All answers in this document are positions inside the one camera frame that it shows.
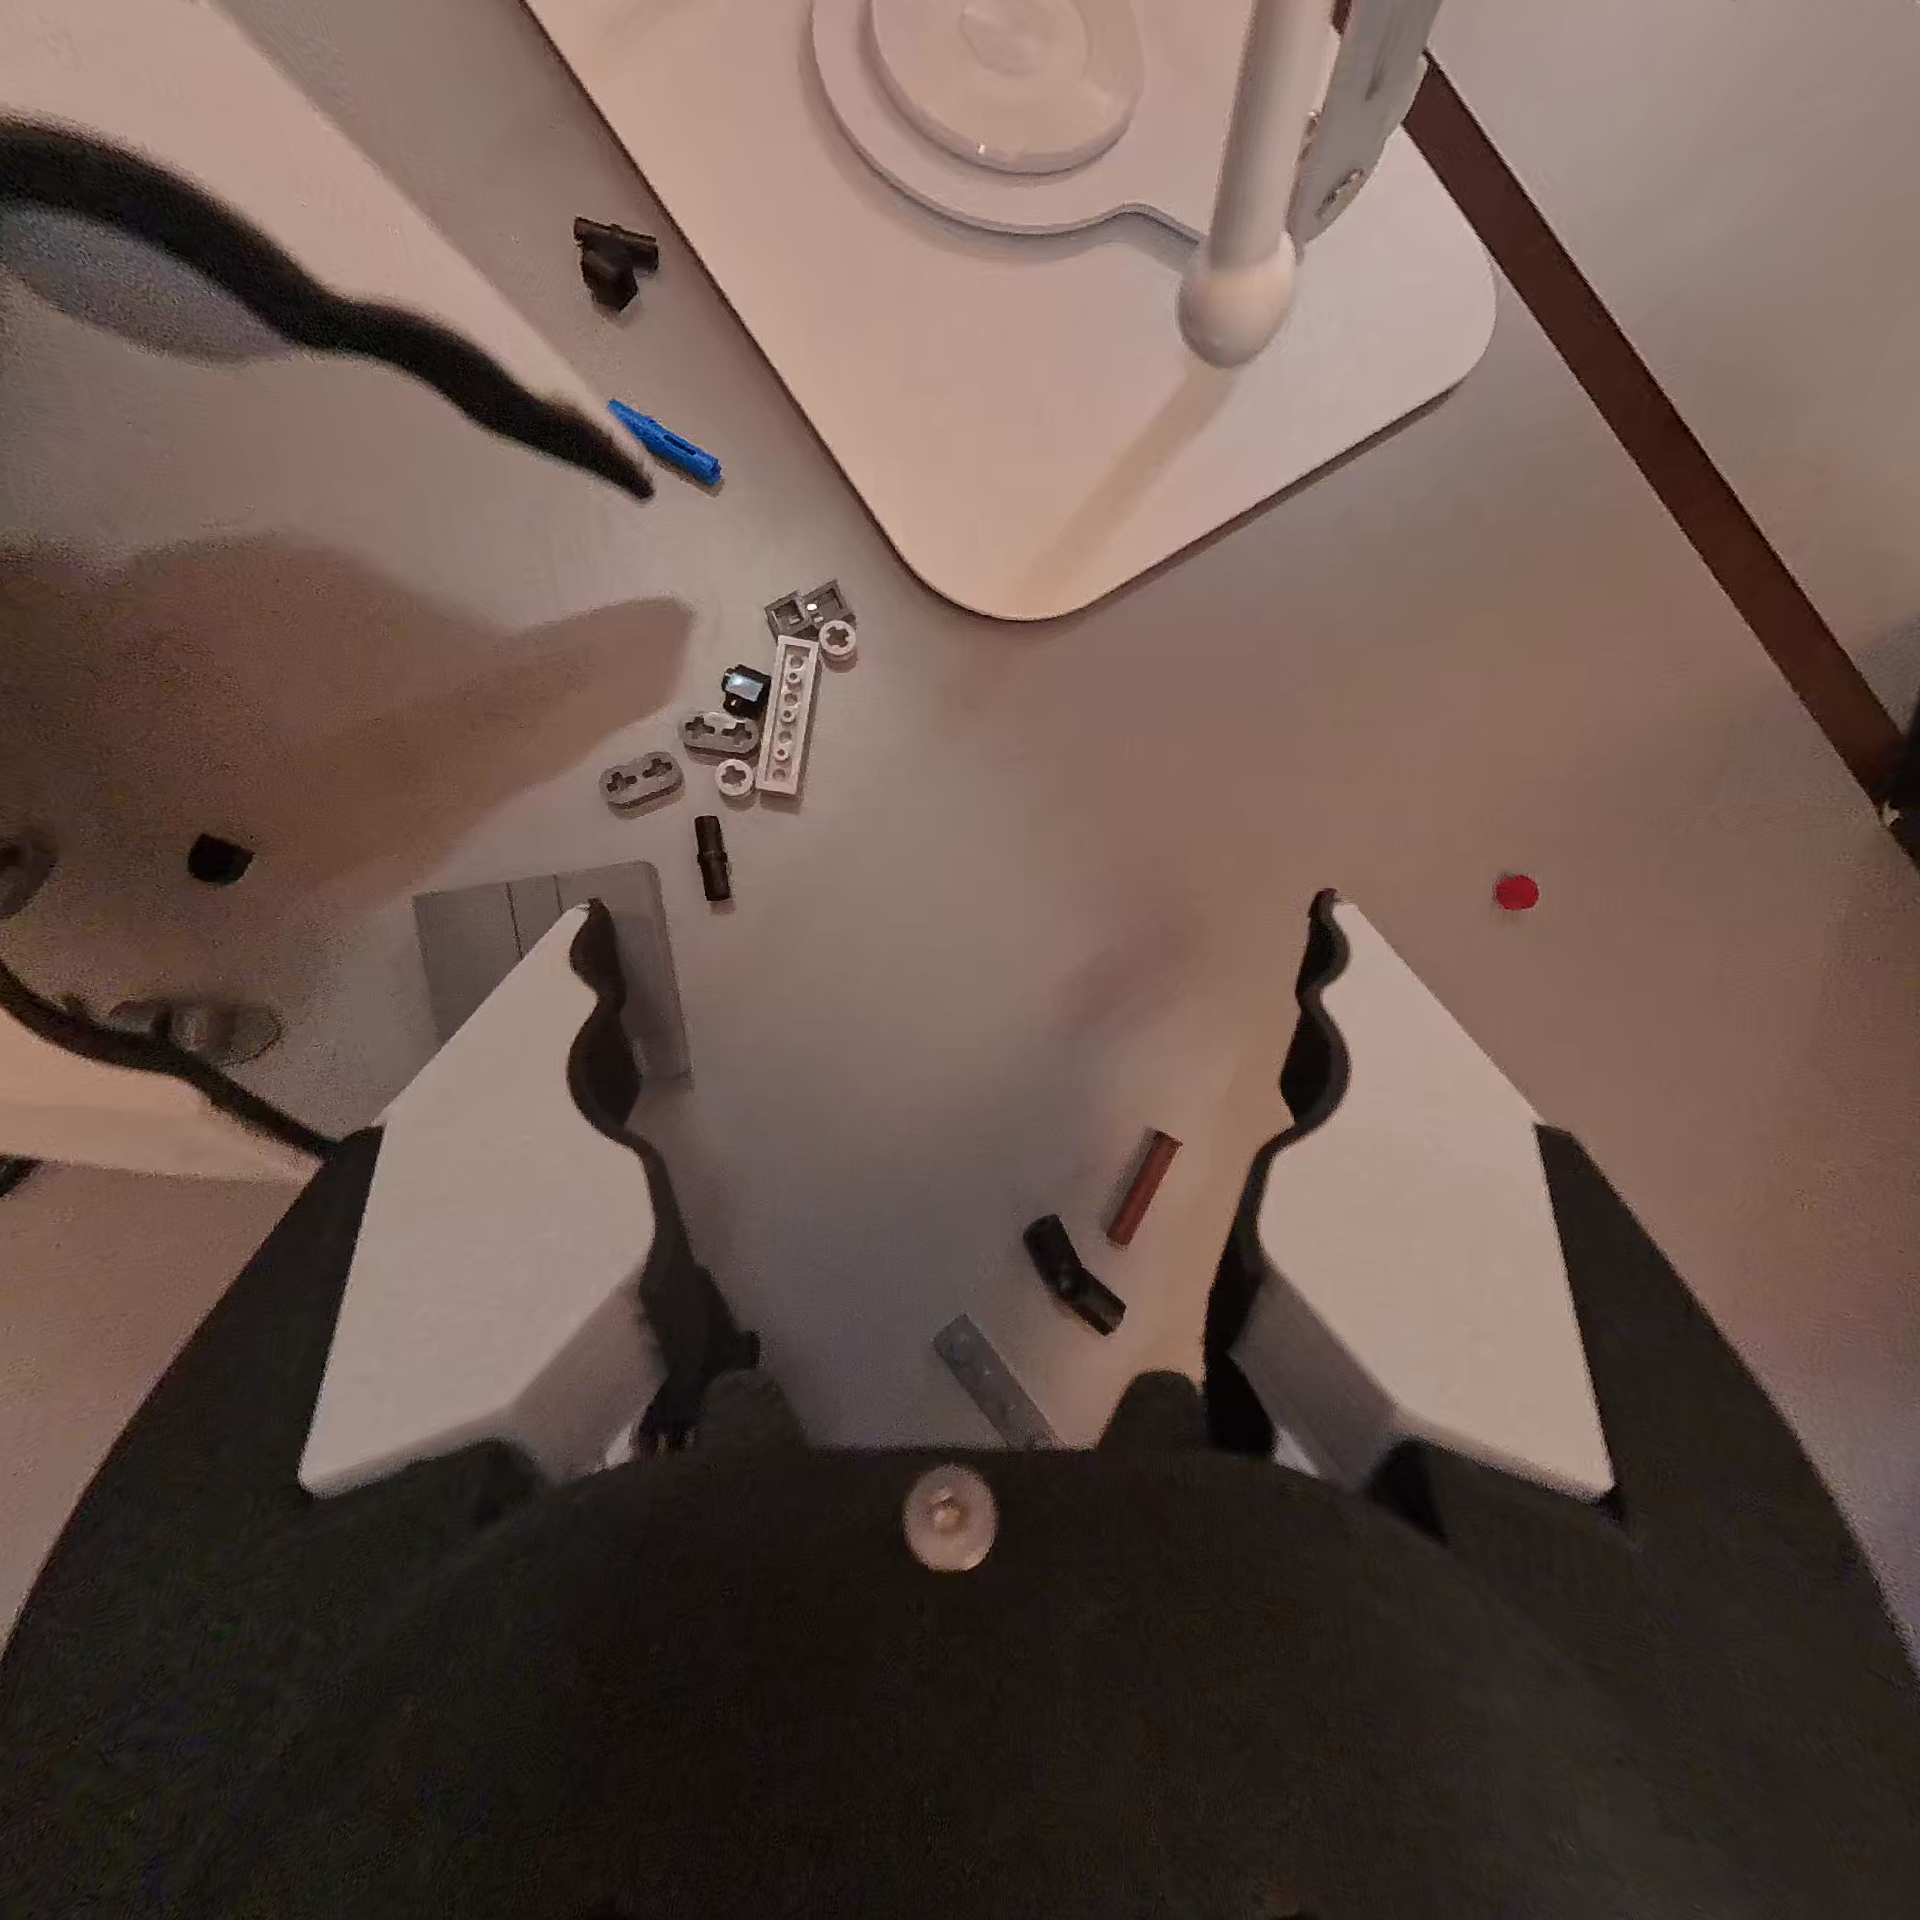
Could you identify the black angled lego connector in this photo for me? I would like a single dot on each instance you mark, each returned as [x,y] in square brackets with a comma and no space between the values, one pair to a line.
[1068,1272]

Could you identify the small black lego brick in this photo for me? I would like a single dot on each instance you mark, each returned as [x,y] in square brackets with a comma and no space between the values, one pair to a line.
[744,690]

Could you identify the black lego pin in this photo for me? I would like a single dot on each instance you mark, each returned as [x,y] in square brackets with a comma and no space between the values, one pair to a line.
[713,859]

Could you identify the black lego cross connector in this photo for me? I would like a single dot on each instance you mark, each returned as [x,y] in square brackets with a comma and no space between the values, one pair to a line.
[612,264]

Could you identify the grey two-hole lego beam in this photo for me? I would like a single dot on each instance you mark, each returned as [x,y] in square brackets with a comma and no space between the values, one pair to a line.
[642,782]
[723,730]

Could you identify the light grey long lego plate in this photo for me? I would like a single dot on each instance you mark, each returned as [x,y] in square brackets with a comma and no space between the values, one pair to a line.
[790,714]

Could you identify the grey one-by-two lego plate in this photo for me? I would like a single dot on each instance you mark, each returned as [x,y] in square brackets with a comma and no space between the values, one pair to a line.
[803,608]

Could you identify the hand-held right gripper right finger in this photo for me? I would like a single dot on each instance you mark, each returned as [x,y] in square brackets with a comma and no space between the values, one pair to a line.
[1425,1231]

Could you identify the white round lego bush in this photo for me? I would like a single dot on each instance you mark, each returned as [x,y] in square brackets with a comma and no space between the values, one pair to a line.
[840,638]
[735,778]

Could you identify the large grey lego plate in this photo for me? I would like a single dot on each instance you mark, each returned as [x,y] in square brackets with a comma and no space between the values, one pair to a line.
[480,938]

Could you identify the brown lego axle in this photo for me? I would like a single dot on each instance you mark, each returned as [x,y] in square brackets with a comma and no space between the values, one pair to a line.
[1146,1188]

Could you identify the small black curved lego piece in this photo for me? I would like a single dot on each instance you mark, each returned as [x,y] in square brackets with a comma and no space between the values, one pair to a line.
[220,860]

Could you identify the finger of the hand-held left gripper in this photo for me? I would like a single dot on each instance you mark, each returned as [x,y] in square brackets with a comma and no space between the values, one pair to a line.
[299,692]
[105,282]

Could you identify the red round lego stud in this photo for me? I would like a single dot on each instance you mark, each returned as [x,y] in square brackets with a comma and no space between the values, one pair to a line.
[1515,893]

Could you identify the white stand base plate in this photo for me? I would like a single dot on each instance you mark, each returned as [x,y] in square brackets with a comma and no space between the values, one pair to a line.
[1020,390]

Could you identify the blue lego pin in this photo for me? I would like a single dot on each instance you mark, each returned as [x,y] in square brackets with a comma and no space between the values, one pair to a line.
[665,442]

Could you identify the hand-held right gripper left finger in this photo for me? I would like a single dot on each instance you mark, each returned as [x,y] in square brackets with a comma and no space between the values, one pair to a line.
[480,1200]

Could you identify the grey lego plate with hole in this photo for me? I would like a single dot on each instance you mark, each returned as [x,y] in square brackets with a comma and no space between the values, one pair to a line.
[991,1382]

